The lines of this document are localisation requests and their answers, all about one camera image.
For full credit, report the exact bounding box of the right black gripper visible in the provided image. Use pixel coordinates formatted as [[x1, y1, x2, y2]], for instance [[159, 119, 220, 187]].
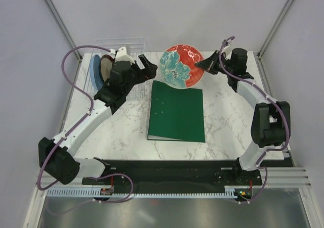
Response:
[[195, 50, 234, 75]]

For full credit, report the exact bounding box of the red teal floral plate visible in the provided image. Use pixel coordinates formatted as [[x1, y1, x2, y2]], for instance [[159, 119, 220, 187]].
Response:
[[159, 44, 204, 89]]

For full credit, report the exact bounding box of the dark red beige plate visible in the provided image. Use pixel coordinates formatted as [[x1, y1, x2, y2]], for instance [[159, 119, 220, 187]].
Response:
[[99, 55, 114, 85]]

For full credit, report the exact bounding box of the light blue plate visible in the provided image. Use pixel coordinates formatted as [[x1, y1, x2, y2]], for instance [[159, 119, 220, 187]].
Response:
[[89, 55, 104, 90]]

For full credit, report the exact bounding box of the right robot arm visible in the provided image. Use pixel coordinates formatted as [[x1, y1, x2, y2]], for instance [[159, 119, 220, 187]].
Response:
[[195, 48, 290, 185]]

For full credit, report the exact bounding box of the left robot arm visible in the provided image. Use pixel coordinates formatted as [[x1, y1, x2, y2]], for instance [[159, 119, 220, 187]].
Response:
[[38, 55, 157, 185]]

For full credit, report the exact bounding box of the white wire dish rack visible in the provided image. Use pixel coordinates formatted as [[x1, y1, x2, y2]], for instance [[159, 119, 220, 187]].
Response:
[[83, 37, 148, 101]]

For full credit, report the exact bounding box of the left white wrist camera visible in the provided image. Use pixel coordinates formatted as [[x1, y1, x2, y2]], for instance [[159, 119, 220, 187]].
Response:
[[110, 46, 135, 64]]

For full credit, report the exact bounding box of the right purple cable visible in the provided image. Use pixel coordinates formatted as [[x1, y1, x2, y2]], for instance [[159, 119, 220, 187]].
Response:
[[219, 36, 290, 170]]

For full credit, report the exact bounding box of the purple cable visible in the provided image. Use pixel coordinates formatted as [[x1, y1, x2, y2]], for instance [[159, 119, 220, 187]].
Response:
[[219, 36, 290, 170], [36, 45, 113, 191]]

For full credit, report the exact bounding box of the green ring binder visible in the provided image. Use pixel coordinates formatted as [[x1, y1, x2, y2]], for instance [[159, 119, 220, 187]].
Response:
[[147, 80, 206, 143]]

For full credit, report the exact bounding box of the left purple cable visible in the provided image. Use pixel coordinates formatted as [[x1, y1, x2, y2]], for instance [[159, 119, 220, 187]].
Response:
[[36, 45, 113, 191]]

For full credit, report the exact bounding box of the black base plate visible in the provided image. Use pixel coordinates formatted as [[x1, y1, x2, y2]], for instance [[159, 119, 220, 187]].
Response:
[[82, 160, 262, 194]]

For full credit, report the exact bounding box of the white slotted cable duct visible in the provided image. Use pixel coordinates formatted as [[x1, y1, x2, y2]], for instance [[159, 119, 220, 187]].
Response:
[[47, 187, 247, 199]]

